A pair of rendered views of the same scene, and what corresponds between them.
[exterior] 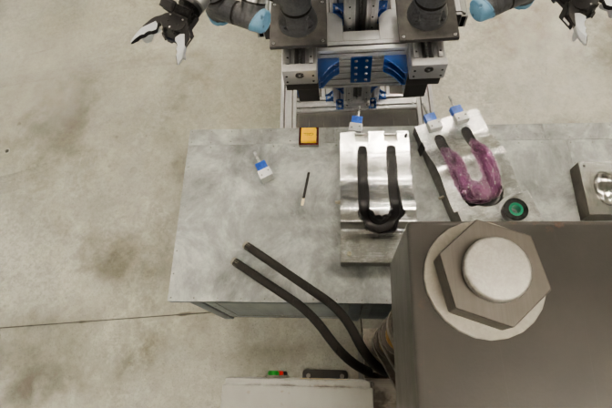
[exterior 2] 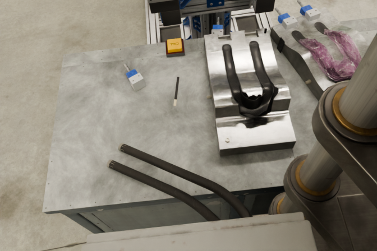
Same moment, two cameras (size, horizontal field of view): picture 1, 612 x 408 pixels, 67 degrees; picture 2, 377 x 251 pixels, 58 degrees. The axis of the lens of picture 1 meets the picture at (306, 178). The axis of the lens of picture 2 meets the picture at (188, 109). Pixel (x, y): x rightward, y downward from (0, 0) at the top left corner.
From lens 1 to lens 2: 56 cm
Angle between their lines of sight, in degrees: 9
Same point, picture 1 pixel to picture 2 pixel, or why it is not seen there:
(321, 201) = (193, 100)
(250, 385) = (125, 240)
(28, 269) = not seen: outside the picture
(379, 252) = (257, 135)
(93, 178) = not seen: outside the picture
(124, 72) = (14, 46)
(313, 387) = (220, 230)
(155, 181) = (41, 129)
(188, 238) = (64, 148)
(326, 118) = not seen: hidden behind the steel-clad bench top
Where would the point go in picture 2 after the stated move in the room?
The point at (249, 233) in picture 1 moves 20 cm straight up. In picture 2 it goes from (125, 136) to (111, 109)
